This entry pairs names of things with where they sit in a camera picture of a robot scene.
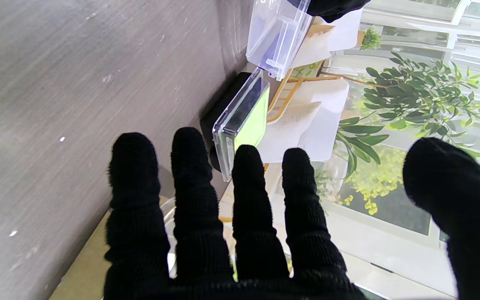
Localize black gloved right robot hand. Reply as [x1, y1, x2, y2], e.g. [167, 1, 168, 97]
[103, 127, 480, 300]

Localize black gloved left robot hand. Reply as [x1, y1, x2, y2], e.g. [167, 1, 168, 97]
[288, 0, 371, 23]

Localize clear container with blue clips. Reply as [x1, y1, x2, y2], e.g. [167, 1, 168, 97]
[246, 0, 313, 82]

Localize clear lid with green paper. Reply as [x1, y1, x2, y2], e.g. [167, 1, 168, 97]
[212, 68, 271, 183]

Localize black plastic ridged tray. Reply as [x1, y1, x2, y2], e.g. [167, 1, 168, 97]
[200, 72, 252, 172]

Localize tan kraft paper bowl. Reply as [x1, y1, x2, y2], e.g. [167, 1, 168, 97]
[47, 208, 112, 300]

